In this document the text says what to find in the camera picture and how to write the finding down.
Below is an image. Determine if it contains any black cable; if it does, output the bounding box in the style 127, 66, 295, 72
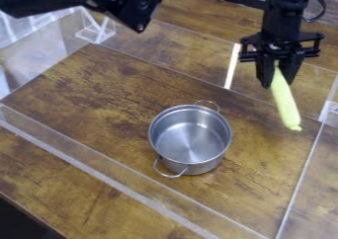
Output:
300, 0, 327, 24

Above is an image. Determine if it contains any clear acrylic triangle stand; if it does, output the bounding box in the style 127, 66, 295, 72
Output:
75, 9, 116, 44

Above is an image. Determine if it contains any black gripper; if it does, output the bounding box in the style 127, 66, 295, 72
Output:
239, 0, 323, 89

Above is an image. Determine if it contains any stainless steel pot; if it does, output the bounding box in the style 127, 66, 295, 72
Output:
148, 100, 232, 179

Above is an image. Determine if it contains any clear acrylic barrier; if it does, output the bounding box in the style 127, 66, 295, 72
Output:
0, 104, 268, 239

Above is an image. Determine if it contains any black bar on table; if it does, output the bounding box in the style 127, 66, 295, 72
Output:
219, 0, 266, 10

